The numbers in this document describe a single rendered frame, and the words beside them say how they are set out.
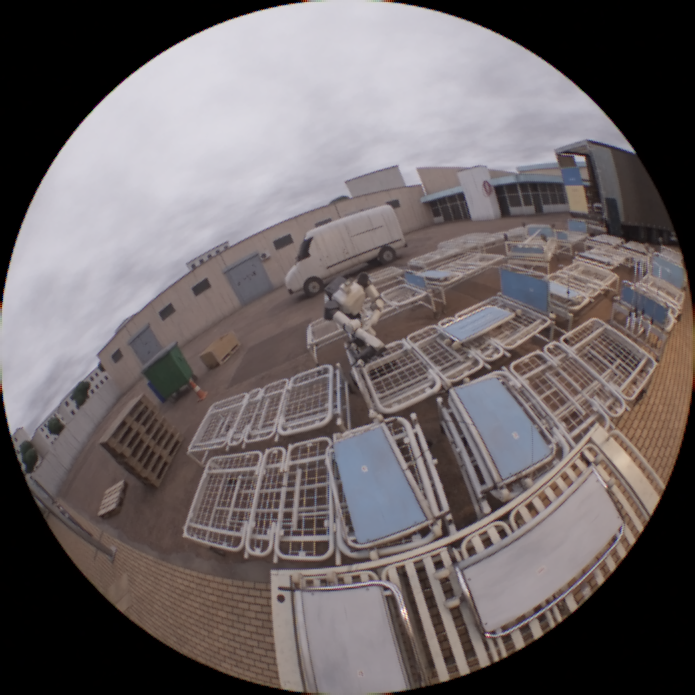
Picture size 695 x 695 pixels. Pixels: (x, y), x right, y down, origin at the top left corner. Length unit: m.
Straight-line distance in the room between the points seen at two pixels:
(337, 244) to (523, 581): 8.99
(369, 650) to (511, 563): 0.61
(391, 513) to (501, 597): 0.68
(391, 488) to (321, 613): 0.73
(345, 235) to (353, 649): 9.29
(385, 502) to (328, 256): 8.23
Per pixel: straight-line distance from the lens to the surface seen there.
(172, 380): 6.81
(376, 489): 1.22
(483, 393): 1.48
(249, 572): 2.24
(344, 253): 8.76
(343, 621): 1.09
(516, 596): 1.05
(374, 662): 1.13
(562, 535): 1.10
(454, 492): 1.74
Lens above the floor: 1.65
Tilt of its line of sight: 27 degrees down
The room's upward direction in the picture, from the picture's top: 24 degrees counter-clockwise
